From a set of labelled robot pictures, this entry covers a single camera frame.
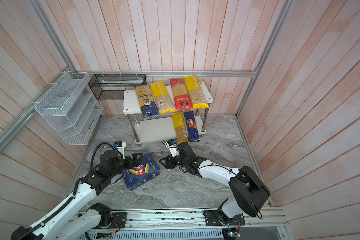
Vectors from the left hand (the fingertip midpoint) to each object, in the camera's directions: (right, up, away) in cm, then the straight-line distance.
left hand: (136, 158), depth 80 cm
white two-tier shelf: (+1, +15, +23) cm, 27 cm away
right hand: (+14, -1, +3) cm, 15 cm away
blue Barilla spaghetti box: (+33, +15, +18) cm, 40 cm away
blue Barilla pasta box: (+5, -7, +5) cm, 10 cm away
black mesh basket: (-24, +46, +24) cm, 57 cm away
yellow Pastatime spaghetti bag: (+24, +18, +21) cm, 37 cm away
